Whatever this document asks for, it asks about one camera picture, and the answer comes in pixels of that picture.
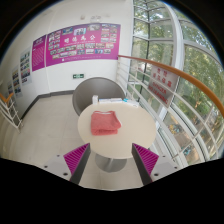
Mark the green exit sign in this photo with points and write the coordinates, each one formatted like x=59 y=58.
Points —
x=78 y=76

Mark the white stair railing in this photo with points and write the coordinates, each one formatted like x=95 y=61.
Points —
x=10 y=116

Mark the narrow magenta text poster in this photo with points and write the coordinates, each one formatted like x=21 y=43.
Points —
x=39 y=53

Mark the grey table pedestal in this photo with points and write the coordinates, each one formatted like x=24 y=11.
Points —
x=110 y=164

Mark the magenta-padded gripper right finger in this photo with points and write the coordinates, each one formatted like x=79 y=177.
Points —
x=145 y=157

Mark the small upright white box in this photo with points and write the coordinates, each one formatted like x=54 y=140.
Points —
x=95 y=99

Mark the grey tub chair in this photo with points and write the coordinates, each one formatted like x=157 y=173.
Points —
x=95 y=88

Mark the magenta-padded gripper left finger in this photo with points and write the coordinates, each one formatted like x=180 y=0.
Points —
x=78 y=156

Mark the flat white blue box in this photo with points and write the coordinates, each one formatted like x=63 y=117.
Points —
x=131 y=103

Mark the large magenta photo poster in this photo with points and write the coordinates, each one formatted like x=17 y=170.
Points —
x=83 y=44

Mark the pink towel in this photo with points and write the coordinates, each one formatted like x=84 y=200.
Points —
x=105 y=122

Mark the white railing with orange handrail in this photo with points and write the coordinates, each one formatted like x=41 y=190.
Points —
x=180 y=74

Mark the white red danger sign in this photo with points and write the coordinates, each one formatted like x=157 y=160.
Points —
x=162 y=85

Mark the white photo wall poster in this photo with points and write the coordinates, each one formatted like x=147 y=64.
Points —
x=16 y=81
x=26 y=66

